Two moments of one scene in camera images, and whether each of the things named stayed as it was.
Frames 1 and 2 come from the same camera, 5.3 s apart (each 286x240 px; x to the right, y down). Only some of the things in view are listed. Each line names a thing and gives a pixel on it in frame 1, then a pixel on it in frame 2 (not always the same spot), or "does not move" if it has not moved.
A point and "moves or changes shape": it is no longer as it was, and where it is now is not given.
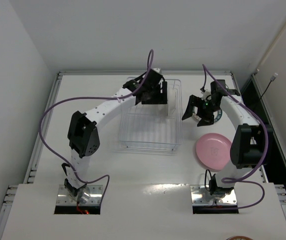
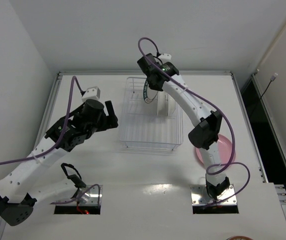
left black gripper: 153,100 to 108,119
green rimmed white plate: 218,114 moves or changes shape
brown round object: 239,238 does not move
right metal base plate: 201,197 does not move
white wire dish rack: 156,127 does not move
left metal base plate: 90,195 does not move
